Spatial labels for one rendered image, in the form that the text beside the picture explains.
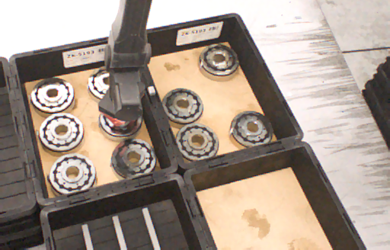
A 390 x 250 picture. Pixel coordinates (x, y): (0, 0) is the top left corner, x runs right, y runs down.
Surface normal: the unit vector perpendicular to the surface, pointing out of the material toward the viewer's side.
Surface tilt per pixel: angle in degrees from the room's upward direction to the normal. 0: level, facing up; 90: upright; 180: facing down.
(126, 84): 9
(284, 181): 0
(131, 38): 93
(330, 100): 0
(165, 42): 90
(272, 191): 0
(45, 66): 90
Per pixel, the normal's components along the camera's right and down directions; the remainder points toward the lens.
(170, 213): 0.07, -0.55
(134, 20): 0.16, 0.86
